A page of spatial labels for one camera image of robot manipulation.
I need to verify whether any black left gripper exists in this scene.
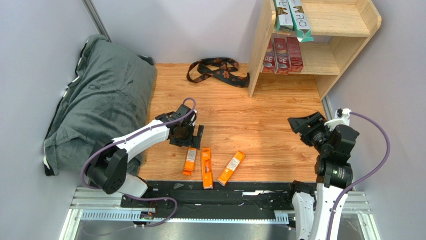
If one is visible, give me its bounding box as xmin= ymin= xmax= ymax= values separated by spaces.
xmin=170 ymin=123 xmax=203 ymax=150

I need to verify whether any orange toothpaste box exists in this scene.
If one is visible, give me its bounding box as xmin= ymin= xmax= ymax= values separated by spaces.
xmin=182 ymin=147 xmax=198 ymax=176
xmin=201 ymin=148 xmax=214 ymax=190
xmin=217 ymin=151 xmax=246 ymax=186

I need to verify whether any silver red toothpaste box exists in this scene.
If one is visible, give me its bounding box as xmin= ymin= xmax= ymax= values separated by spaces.
xmin=286 ymin=37 xmax=304 ymax=74

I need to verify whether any red 3D toothpaste box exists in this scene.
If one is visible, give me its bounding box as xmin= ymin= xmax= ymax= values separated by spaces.
xmin=261 ymin=39 xmax=277 ymax=74
xmin=273 ymin=38 xmax=291 ymax=75

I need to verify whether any silver teal Oral toothpaste box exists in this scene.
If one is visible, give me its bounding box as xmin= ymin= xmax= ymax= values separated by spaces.
xmin=274 ymin=0 xmax=294 ymax=36

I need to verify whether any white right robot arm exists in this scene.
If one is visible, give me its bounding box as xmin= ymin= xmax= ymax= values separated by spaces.
xmin=288 ymin=108 xmax=360 ymax=240

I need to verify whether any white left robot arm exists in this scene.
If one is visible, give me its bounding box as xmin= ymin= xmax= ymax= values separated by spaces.
xmin=80 ymin=104 xmax=205 ymax=198

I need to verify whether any wooden two-tier shelf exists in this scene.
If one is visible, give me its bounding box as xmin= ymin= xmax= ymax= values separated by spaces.
xmin=248 ymin=0 xmax=382 ymax=99

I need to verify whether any dark green pillow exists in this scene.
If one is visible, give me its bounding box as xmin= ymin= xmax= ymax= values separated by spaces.
xmin=43 ymin=35 xmax=157 ymax=177

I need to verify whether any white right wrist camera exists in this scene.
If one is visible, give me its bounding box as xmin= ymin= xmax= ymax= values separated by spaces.
xmin=324 ymin=108 xmax=352 ymax=132

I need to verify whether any black orange patterned strap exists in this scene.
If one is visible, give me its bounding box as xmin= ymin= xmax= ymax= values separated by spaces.
xmin=186 ymin=57 xmax=251 ymax=89

